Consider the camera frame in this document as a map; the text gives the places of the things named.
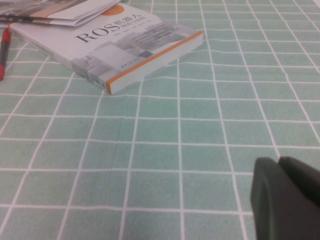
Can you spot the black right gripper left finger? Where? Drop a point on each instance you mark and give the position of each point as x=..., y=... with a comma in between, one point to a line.
x=275, y=205

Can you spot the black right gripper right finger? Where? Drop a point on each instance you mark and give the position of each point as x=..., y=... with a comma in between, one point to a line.
x=302, y=177

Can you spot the red and black pen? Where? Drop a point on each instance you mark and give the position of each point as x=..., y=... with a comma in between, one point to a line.
x=3, y=50

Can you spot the green checked tablecloth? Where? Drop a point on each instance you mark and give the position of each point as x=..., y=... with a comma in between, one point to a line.
x=175, y=150

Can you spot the white ROS book orange edge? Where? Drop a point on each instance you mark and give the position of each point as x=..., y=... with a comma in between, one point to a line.
x=112, y=50

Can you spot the open glossy magazine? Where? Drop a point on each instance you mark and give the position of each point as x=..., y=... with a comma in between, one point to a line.
x=62, y=12

